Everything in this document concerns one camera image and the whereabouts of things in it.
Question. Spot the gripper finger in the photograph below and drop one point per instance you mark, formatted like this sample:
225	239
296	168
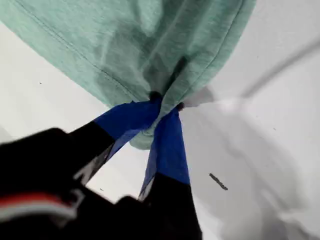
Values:
170	155
125	120

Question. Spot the pale green T-shirt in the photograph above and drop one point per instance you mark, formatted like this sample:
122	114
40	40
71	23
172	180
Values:
125	37

